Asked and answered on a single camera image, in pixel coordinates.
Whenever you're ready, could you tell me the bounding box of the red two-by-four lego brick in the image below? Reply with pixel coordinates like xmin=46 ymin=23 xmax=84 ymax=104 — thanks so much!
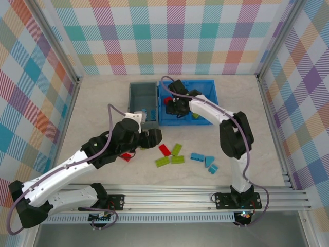
xmin=158 ymin=144 xmax=172 ymax=157

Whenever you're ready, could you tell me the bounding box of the blue plastic divided bin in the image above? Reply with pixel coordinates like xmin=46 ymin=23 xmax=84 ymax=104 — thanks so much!
xmin=158 ymin=79 xmax=219 ymax=127

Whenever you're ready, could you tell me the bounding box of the grey plastic bin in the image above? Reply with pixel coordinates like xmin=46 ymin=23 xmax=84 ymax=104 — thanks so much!
xmin=127 ymin=81 xmax=159 ymax=129

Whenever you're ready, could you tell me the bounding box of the aluminium base beam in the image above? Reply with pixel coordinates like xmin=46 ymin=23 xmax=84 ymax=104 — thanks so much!
xmin=58 ymin=183 xmax=312 ymax=214

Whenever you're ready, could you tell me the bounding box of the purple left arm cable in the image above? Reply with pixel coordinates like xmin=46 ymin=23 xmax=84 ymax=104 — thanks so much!
xmin=6 ymin=103 xmax=129 ymax=236

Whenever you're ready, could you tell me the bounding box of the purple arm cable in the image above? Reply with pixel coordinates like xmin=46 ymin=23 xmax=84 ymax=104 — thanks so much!
xmin=6 ymin=103 xmax=129 ymax=236
xmin=160 ymin=75 xmax=270 ymax=228

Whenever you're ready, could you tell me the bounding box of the white slotted cable tray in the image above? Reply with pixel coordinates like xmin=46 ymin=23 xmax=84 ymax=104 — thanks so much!
xmin=41 ymin=213 xmax=236 ymax=224

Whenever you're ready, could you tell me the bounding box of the aluminium frame post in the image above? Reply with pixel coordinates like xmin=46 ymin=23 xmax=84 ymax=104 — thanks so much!
xmin=30 ymin=0 xmax=84 ymax=84
xmin=254 ymin=0 xmax=309 ymax=80

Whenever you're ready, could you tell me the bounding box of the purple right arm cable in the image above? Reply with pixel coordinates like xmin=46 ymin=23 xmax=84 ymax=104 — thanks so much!
xmin=160 ymin=75 xmax=270 ymax=228

